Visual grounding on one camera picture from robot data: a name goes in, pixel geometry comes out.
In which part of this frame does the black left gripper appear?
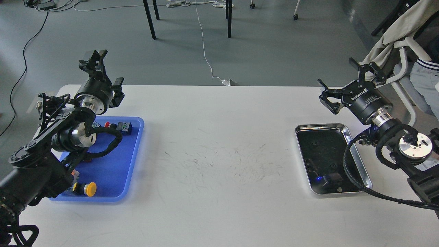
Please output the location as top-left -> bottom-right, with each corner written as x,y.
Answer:
75,50 -> 125,115

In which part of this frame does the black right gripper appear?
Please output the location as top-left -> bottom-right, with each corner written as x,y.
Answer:
317,58 -> 393,125

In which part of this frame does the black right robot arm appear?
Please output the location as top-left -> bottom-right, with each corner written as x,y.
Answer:
318,58 -> 439,214

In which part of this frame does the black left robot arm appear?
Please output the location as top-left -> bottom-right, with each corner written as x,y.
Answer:
0,50 -> 125,247

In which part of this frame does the shiny metal tray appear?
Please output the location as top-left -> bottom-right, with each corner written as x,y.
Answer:
295,123 -> 361,197

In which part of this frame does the seated person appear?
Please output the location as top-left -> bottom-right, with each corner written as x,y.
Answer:
410,35 -> 439,119

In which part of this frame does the white chair with jacket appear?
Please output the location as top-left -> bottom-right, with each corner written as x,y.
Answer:
372,36 -> 439,127

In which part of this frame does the beige jacket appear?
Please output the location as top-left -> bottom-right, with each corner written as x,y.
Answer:
359,0 -> 439,71

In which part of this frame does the black table leg left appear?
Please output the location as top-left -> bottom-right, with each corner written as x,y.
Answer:
142,0 -> 160,40

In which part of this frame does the black table leg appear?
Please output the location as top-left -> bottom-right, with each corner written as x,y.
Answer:
225,0 -> 233,38
142,0 -> 160,40

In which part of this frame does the black power strip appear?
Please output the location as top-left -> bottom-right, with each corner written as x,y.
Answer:
35,0 -> 56,11

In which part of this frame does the blue plastic tray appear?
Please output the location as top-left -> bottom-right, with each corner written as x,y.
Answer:
50,116 -> 144,203

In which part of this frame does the orange grey connector block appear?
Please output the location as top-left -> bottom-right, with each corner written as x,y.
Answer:
71,170 -> 80,183

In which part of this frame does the yellow push button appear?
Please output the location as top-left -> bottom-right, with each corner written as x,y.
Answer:
72,182 -> 97,197

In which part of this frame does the white power adapter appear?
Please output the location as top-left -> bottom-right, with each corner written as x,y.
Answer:
222,79 -> 237,86

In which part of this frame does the black table leg right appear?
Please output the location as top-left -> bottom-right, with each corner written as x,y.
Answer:
225,0 -> 233,38

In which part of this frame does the black red switch part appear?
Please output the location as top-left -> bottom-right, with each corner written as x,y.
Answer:
83,153 -> 94,162

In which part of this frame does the black floor cable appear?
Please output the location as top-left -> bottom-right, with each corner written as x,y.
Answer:
0,10 -> 50,137

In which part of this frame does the white floor cable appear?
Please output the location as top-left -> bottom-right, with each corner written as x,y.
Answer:
73,0 -> 235,82

